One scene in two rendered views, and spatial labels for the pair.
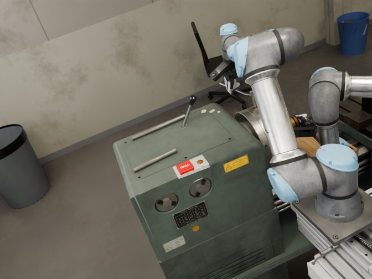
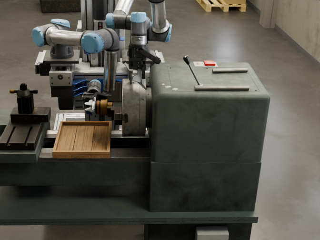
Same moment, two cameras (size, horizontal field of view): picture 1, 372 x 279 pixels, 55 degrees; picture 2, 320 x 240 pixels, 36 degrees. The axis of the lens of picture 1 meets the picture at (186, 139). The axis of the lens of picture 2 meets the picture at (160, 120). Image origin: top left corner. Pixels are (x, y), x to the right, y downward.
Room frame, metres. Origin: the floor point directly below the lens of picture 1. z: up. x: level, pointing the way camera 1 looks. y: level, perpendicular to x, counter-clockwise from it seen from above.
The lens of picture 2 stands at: (3.86, 0.02, 2.23)
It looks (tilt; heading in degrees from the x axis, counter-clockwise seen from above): 27 degrees down; 186
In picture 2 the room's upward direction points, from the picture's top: 2 degrees clockwise
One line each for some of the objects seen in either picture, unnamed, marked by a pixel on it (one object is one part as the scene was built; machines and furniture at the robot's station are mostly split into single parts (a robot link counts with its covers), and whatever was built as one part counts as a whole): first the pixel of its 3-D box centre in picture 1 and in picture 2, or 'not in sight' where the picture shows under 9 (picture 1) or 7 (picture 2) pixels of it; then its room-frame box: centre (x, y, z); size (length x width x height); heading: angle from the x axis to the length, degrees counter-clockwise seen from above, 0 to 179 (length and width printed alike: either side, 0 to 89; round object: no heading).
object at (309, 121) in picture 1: (314, 128); (91, 98); (1.40, -0.61, 1.08); 0.12 x 0.09 x 0.08; 9
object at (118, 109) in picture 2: not in sight; (117, 113); (1.57, -0.43, 1.09); 0.12 x 0.11 x 0.05; 10
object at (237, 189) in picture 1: (191, 174); (203, 109); (1.37, 0.03, 1.06); 0.59 x 0.48 x 0.39; 100
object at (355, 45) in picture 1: (351, 33); not in sight; (4.21, -2.40, 0.24); 0.42 x 0.38 x 0.48; 108
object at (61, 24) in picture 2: not in sight; (59, 30); (0.95, -0.91, 1.33); 0.13 x 0.12 x 0.14; 152
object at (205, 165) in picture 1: (192, 170); (205, 68); (1.17, 0.01, 1.23); 0.13 x 0.08 x 0.06; 100
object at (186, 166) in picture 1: (185, 168); (209, 63); (1.16, 0.04, 1.26); 0.06 x 0.06 x 0.02; 10
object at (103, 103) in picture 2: (288, 125); (104, 107); (1.49, -0.51, 1.08); 0.09 x 0.09 x 0.09; 10
